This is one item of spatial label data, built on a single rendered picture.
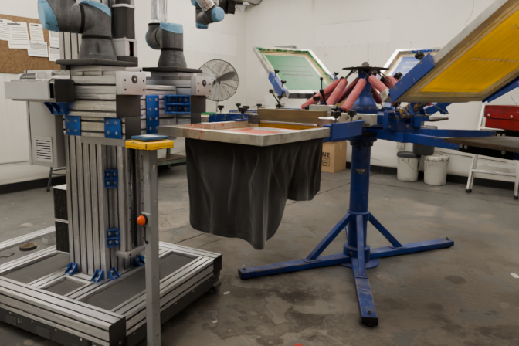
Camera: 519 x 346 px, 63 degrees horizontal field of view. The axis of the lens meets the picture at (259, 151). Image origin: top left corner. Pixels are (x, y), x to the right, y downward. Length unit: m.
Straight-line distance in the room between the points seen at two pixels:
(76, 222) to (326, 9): 5.42
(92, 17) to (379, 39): 5.07
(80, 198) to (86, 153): 0.23
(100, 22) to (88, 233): 1.02
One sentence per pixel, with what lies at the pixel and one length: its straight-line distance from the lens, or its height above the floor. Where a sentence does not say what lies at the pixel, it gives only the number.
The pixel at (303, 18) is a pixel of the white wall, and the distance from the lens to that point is 7.10.
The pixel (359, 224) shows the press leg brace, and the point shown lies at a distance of 2.86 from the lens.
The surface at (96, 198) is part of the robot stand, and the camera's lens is 2.16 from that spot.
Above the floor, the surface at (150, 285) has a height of 0.38.
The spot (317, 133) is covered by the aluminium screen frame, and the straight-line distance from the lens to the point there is 1.78.
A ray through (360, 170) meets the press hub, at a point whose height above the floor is 0.65.
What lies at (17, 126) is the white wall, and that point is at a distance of 5.38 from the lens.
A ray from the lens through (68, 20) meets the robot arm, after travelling 1.83.
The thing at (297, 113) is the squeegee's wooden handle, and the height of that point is 1.04.
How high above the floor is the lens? 1.14
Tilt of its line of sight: 8 degrees down
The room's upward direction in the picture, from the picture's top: 1 degrees clockwise
